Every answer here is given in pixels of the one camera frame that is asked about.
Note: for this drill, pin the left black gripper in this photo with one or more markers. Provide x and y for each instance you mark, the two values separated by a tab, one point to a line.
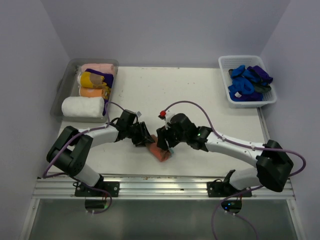
144	137

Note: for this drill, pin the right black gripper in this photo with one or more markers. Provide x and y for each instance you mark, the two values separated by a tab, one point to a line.
163	133

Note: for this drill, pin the brown orange towel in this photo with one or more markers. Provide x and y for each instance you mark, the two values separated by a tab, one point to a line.
160	154

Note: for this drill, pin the yellow bear towel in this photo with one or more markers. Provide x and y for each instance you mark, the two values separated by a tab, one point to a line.
91	80

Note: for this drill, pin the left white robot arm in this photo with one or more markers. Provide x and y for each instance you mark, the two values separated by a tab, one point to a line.
70	151

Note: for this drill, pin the orange rolled towel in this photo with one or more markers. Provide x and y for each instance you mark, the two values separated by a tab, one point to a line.
95	92

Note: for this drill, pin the purple rolled towel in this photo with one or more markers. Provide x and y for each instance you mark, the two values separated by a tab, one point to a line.
108	78

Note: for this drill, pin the grey plastic tray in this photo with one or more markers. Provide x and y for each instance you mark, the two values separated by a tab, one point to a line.
69	87

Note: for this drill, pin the white rolled towel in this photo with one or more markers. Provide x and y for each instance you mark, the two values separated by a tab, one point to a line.
79	106

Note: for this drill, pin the pink rolled towel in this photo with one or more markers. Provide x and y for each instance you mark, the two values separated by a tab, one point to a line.
106	68

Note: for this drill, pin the blue towel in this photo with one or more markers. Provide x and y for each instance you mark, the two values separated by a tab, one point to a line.
242	72
242	90

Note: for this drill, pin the white plastic basket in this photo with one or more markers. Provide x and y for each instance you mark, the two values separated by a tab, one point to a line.
232	62

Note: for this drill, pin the dark green towel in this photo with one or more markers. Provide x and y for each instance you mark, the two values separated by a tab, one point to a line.
261	88

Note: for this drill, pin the purple towel in basket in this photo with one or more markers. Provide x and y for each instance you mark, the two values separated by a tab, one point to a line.
261	76

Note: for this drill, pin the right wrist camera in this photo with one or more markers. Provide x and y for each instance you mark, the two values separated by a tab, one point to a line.
166	116

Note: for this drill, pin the aluminium mounting rail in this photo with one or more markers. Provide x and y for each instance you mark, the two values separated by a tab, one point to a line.
152	180

